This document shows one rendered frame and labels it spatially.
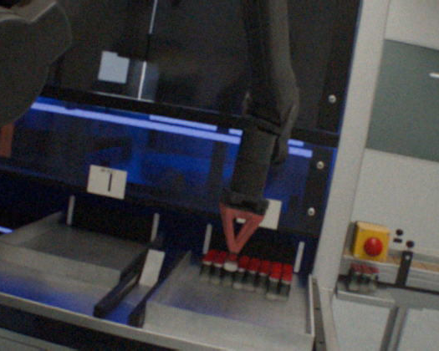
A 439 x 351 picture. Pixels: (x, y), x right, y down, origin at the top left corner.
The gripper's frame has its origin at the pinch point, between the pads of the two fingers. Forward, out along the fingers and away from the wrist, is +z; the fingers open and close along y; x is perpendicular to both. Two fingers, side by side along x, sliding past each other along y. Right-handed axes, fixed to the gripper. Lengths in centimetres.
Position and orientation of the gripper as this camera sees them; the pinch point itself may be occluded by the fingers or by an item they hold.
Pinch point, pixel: (233, 245)
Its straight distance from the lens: 94.3
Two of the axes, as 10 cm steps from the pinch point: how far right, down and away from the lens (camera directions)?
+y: -1.4, -1.1, 9.8
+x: -9.7, -2.0, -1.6
